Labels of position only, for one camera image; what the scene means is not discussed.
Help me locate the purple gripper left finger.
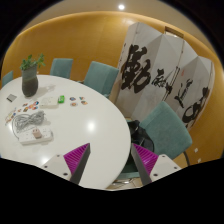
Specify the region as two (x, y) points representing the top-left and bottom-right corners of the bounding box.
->
(40, 142), (92, 186)

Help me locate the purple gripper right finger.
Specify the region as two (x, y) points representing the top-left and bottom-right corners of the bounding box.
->
(130, 143), (182, 186)

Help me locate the pink charger plug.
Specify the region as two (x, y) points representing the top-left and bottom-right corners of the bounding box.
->
(32, 129), (42, 139)

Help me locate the teal chair near right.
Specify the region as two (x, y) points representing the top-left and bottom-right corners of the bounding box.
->
(117, 100), (194, 180)

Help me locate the teal chair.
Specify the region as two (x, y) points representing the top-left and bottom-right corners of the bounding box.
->
(81, 61), (119, 98)
(50, 58), (73, 79)
(117, 100), (194, 180)
(2, 71), (13, 86)

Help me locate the white power strip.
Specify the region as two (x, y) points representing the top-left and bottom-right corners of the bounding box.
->
(19, 129), (53, 145)

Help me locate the green small object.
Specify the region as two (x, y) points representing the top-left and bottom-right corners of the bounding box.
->
(58, 95), (65, 103)

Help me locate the white box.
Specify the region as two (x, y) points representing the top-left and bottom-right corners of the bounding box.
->
(40, 97), (58, 109)

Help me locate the colourful badge cluster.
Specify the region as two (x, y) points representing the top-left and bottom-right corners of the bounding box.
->
(17, 101), (39, 112)

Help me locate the colourful card strip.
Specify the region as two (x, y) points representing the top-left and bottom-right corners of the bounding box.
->
(5, 108), (17, 125)

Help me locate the teal chair back middle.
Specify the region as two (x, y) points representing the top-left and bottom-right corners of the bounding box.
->
(81, 61), (119, 98)

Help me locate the dark ceramic plant pot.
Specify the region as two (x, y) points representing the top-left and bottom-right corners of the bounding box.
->
(22, 66), (38, 97)

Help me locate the grey card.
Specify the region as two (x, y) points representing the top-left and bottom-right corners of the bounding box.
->
(6, 94), (17, 102)

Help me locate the calligraphy folding screen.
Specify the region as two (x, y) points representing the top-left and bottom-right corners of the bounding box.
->
(115, 22), (214, 128)

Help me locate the teal chair back left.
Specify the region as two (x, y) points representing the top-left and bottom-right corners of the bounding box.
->
(50, 58), (73, 79)

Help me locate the teal chair far left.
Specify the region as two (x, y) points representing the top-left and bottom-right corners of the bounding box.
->
(2, 71), (13, 86)

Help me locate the green plant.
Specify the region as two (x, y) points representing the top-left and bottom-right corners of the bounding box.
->
(20, 54), (45, 71)

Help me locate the coiled grey white cable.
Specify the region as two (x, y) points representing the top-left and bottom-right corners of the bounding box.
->
(11, 110), (47, 140)

